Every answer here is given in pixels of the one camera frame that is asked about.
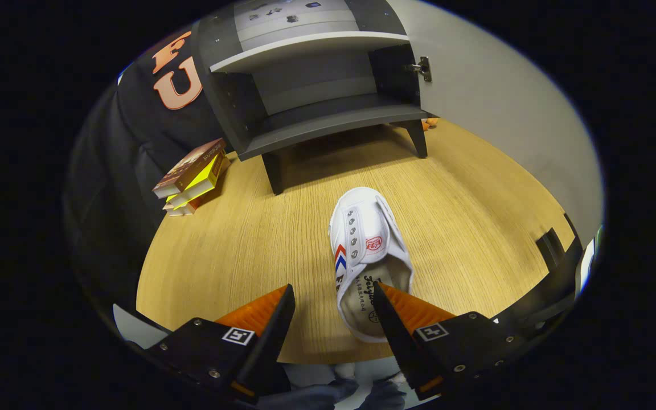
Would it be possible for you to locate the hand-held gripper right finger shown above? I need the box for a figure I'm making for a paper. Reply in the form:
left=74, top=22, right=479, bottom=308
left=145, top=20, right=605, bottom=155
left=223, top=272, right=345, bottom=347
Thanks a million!
left=371, top=281, right=525, bottom=402

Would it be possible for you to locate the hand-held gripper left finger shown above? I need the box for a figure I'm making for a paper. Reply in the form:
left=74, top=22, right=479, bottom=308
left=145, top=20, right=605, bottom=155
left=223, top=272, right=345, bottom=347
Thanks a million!
left=146, top=284, right=296, bottom=405

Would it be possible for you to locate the white canvas shoe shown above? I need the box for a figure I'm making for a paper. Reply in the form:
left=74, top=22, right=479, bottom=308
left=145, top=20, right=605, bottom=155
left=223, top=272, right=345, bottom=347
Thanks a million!
left=328, top=187, right=415, bottom=343

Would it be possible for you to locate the dark grey shoe cabinet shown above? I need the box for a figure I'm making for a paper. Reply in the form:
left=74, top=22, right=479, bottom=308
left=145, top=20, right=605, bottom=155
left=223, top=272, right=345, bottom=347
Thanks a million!
left=191, top=0, right=437, bottom=196

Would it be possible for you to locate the beige shoe cabinet door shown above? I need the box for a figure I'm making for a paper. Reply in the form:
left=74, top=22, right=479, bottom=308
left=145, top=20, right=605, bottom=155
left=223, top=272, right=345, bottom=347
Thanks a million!
left=388, top=0, right=605, bottom=251

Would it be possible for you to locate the metal door hinge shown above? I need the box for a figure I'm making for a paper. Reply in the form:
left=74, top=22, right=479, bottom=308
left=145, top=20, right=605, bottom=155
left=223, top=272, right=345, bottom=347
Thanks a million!
left=402, top=56, right=433, bottom=83

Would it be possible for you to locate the person's grey clothing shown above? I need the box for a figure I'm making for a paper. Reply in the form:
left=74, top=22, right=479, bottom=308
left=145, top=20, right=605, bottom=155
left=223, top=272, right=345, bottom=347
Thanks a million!
left=254, top=358, right=420, bottom=410

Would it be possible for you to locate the red cover book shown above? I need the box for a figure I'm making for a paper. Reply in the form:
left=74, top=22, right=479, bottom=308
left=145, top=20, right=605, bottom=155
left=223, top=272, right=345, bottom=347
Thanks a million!
left=163, top=188, right=220, bottom=217

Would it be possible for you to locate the yellow cover book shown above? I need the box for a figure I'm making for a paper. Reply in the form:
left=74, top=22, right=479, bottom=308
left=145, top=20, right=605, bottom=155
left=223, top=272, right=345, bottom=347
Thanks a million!
left=166, top=151, right=231, bottom=208

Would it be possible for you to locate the brown cover book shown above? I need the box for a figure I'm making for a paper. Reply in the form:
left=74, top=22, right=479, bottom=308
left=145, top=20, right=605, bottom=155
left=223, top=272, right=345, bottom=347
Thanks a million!
left=153, top=138, right=227, bottom=199

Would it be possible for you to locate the black backdrop cloth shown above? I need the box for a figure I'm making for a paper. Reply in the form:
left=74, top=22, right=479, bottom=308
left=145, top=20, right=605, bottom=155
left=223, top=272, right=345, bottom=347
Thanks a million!
left=63, top=28, right=237, bottom=319

